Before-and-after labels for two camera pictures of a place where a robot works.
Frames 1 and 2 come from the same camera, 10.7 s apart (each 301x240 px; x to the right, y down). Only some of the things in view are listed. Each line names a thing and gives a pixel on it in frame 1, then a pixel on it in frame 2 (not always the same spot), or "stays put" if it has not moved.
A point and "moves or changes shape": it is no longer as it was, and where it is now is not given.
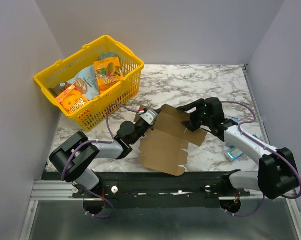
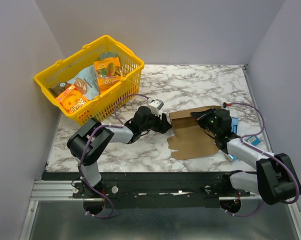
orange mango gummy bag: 108,71 stays put
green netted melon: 107,54 stays put
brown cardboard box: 164,148 moves or changes shape
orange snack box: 72,99 stays put
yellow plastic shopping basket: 102,74 stays put
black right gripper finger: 197,103 to 199,115
